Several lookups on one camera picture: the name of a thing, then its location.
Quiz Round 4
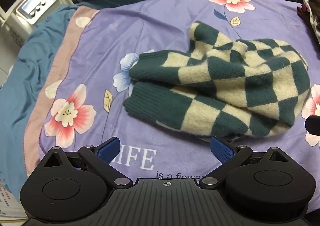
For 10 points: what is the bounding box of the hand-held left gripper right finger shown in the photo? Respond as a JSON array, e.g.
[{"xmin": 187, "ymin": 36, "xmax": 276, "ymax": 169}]
[{"xmin": 199, "ymin": 136, "xmax": 290, "ymax": 189}]

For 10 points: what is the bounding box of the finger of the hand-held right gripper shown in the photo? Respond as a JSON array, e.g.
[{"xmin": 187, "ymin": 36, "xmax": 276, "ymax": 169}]
[{"xmin": 304, "ymin": 115, "xmax": 320, "ymax": 137}]

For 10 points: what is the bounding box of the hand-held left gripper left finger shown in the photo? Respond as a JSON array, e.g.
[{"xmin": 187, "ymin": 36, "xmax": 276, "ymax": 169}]
[{"xmin": 40, "ymin": 137, "xmax": 133, "ymax": 189}]

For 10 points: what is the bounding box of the green cream checkered sweater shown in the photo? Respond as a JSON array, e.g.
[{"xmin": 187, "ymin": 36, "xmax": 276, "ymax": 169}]
[{"xmin": 122, "ymin": 20, "xmax": 311, "ymax": 141}]

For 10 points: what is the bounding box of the white polka dot garment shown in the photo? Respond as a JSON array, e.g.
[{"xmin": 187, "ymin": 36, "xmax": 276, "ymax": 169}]
[{"xmin": 303, "ymin": 0, "xmax": 320, "ymax": 46}]

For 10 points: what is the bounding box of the purple floral blanket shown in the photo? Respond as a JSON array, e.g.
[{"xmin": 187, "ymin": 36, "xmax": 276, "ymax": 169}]
[{"xmin": 22, "ymin": 0, "xmax": 320, "ymax": 191}]

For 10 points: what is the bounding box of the brown garment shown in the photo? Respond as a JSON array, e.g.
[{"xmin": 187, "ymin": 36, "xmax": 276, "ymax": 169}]
[{"xmin": 296, "ymin": 0, "xmax": 320, "ymax": 34}]

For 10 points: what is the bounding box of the blue duvet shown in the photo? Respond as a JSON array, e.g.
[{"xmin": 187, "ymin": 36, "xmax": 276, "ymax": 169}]
[{"xmin": 0, "ymin": 0, "xmax": 265, "ymax": 139}]

